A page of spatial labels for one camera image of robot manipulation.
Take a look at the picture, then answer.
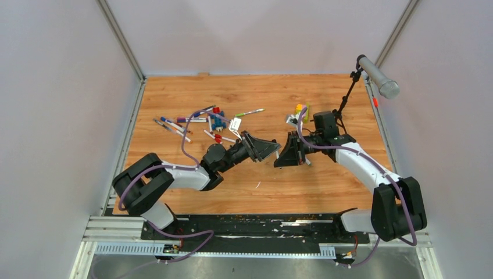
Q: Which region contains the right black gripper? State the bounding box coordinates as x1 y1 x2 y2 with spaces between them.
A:
273 131 323 167

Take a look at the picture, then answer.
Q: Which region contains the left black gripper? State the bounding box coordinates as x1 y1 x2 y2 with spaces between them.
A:
219 131 282 174

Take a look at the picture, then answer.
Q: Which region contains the green capped white pen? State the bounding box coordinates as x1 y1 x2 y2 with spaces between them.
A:
234 108 265 117

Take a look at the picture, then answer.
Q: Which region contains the red capped short pen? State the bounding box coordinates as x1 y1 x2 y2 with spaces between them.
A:
203 129 223 145

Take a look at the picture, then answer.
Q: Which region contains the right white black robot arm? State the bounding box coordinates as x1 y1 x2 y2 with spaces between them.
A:
274 111 427 246

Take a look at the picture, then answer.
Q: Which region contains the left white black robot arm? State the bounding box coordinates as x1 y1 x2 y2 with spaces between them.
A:
112 131 281 240

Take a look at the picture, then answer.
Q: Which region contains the white pen by blocks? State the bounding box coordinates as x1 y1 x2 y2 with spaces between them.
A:
208 115 213 133

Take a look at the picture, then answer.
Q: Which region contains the blue capped pen upper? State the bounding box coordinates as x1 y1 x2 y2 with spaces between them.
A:
191 105 216 118

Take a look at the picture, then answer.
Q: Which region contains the blue capped pen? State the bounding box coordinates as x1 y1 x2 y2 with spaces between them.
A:
191 105 216 118
160 117 185 133

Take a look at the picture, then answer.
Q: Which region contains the orange capped pen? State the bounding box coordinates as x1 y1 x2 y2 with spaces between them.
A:
175 130 192 143

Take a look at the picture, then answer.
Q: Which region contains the blue capped pen left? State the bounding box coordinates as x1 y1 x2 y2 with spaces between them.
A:
160 117 185 133

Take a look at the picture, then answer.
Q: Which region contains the grey pen far left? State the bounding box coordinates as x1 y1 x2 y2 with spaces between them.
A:
153 118 176 134

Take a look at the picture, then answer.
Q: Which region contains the blue red block toy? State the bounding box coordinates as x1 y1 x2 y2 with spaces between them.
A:
210 107 227 132

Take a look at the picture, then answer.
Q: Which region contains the colourful block stack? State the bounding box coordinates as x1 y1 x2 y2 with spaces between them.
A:
295 103 309 123

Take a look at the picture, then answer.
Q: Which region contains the black microphone stand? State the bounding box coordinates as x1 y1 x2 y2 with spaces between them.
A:
331 66 363 127

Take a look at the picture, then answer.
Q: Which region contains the silver microphone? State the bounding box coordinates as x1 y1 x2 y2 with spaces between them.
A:
356 55 400 99

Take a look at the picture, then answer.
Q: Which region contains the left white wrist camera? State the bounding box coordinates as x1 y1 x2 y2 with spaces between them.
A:
228 117 242 132

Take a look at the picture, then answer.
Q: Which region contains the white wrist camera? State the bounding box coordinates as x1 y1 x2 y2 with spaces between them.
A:
285 115 299 127
228 117 242 132

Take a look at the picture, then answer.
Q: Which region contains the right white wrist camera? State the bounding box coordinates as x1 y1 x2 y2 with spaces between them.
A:
285 115 299 127

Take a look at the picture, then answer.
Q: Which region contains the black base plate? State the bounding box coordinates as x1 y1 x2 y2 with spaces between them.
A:
165 213 370 253

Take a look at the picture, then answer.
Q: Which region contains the slotted cable duct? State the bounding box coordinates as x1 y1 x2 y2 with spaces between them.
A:
94 241 337 259

